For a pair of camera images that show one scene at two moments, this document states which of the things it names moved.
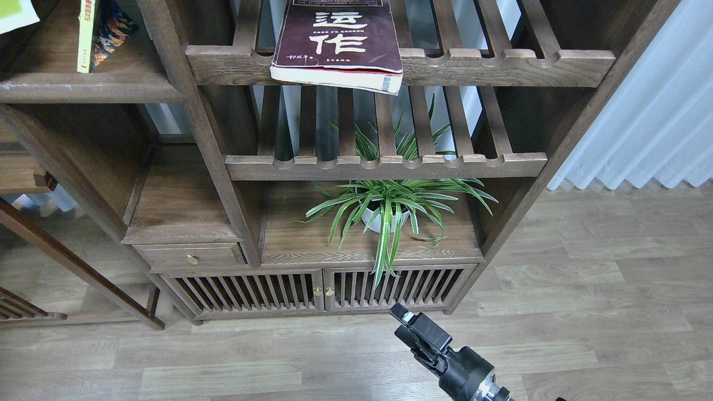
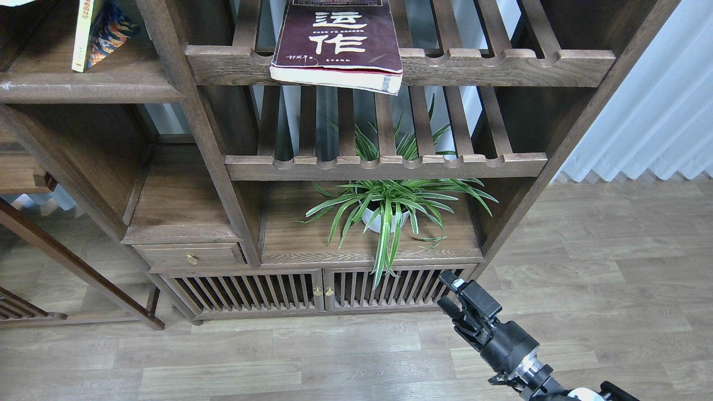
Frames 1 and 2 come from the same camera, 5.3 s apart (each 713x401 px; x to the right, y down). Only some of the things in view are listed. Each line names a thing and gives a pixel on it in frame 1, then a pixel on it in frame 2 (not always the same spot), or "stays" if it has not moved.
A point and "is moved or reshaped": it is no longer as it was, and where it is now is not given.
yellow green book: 15,14 is moved or reshaped
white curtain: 658,123 stays
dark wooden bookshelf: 155,141 stays
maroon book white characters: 345,44 stays
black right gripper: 466,371 -> 508,346
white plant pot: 367,214 stays
